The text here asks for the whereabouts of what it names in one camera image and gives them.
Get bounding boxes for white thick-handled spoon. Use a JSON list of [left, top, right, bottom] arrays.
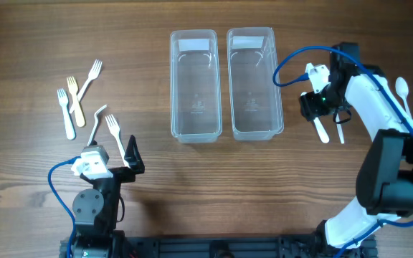
[[300, 91, 331, 145]]

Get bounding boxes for white thin spoon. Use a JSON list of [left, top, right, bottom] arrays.
[[336, 114, 345, 144]]

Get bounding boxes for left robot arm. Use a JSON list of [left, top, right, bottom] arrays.
[[62, 135, 145, 258]]

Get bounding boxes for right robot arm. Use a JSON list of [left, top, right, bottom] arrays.
[[299, 42, 413, 257]]

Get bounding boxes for right clear plastic container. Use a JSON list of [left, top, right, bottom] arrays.
[[227, 27, 284, 141]]

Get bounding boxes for clear plastic container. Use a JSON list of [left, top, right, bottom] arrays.
[[227, 27, 284, 141], [170, 29, 222, 143]]

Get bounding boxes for left clear plastic container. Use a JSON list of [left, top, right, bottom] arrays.
[[170, 29, 222, 143]]

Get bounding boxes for white fork near gripper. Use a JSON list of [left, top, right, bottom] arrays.
[[105, 114, 129, 167]]

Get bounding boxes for bent white plastic fork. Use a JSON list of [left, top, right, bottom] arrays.
[[87, 105, 108, 146]]

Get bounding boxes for light blue plastic fork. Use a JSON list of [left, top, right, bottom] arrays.
[[57, 88, 76, 140]]

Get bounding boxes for yellow plastic fork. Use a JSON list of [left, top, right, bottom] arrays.
[[67, 76, 86, 128]]

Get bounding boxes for white fork top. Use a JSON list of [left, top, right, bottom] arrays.
[[77, 59, 103, 101]]

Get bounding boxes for left blue cable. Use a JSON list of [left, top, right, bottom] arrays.
[[47, 156, 82, 258]]

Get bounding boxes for blue cable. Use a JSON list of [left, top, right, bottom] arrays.
[[272, 45, 413, 258], [47, 156, 82, 258]]

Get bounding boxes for right blue cable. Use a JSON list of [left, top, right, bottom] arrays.
[[272, 45, 413, 258]]

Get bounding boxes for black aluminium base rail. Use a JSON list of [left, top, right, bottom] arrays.
[[59, 234, 378, 258]]

